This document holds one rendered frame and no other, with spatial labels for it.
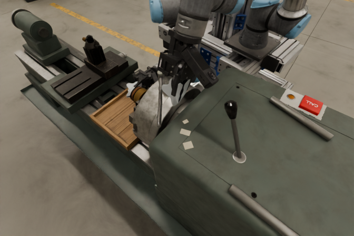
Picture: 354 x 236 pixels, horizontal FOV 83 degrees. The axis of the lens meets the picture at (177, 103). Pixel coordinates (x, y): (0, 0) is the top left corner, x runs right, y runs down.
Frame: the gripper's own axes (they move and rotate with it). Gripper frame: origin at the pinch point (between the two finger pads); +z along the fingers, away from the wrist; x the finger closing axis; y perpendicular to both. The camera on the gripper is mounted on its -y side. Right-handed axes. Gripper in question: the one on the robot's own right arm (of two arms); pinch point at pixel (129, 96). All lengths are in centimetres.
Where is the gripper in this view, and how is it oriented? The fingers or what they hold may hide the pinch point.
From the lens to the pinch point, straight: 96.5
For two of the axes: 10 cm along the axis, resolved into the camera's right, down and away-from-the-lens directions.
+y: -7.7, -4.9, 4.2
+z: -6.4, 5.8, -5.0
